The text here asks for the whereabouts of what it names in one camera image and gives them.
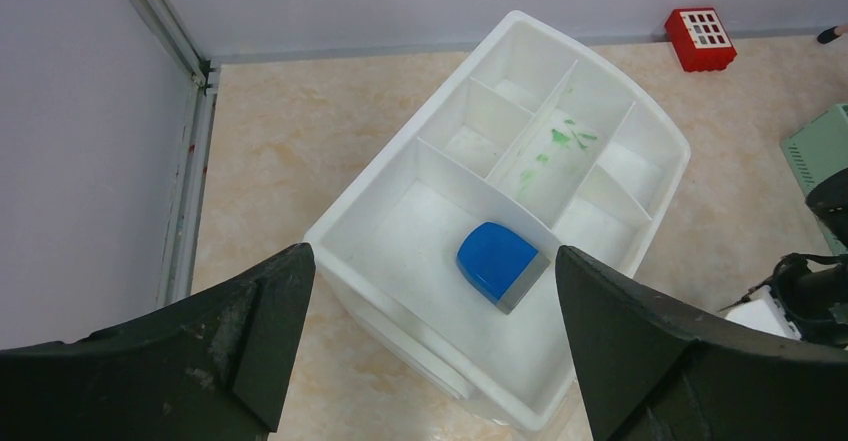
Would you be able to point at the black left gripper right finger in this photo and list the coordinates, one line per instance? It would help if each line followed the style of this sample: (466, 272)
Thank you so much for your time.
(651, 367)

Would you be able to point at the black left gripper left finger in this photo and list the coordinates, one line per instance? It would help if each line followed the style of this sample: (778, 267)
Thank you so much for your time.
(213, 366)

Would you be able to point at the white plastic drawer organizer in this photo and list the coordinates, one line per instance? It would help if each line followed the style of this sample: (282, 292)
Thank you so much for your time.
(535, 132)

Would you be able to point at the green plastic file rack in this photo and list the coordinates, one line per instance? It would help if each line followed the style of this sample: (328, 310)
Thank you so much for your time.
(818, 149)

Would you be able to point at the blue grey eraser block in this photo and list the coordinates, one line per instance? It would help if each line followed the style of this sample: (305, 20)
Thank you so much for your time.
(501, 265)

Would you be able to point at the red grid pen holder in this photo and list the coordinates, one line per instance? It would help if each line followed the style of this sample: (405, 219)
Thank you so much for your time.
(699, 39)

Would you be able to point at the pink music stand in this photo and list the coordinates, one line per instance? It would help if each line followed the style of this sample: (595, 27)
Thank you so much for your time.
(831, 34)

